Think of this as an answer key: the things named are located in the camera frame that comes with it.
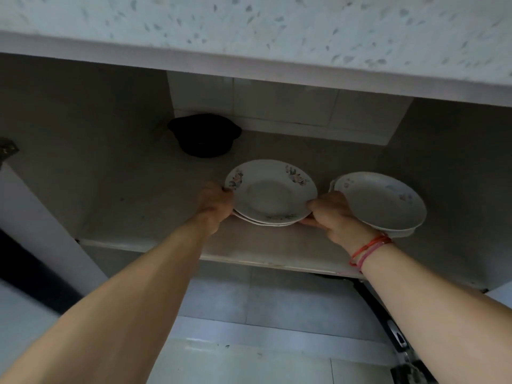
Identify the person's left hand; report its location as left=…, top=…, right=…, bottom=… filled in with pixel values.
left=191, top=180, right=236, bottom=237

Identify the person's right hand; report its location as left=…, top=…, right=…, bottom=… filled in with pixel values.
left=299, top=190, right=380, bottom=257

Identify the white plate blue print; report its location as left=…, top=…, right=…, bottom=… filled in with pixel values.
left=329, top=178, right=425, bottom=239

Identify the person's right forearm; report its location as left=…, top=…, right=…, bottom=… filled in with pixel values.
left=359, top=243, right=512, bottom=384

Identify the person's left forearm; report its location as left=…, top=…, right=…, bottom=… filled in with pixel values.
left=0, top=223, right=213, bottom=384

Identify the beige cabinet shelf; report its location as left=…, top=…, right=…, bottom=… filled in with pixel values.
left=76, top=130, right=512, bottom=291

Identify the white speckled countertop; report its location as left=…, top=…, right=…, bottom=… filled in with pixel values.
left=0, top=0, right=512, bottom=108

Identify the black lidded pot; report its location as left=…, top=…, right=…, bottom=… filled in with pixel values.
left=167, top=113, right=243, bottom=158

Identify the red string bracelet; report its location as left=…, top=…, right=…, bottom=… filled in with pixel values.
left=348, top=233, right=395, bottom=275

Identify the black pan with long handle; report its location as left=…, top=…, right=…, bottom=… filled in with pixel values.
left=351, top=277, right=411, bottom=353

